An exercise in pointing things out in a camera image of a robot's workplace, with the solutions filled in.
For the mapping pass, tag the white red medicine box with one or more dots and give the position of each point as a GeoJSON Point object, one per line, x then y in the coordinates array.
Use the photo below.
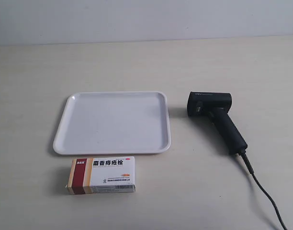
{"type": "Point", "coordinates": [102, 175]}

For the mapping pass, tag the black handheld barcode scanner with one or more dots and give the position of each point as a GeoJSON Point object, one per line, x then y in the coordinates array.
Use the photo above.
{"type": "Point", "coordinates": [215, 106]}

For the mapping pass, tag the white plastic tray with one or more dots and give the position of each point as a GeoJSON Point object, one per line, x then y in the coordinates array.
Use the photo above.
{"type": "Point", "coordinates": [108, 123]}

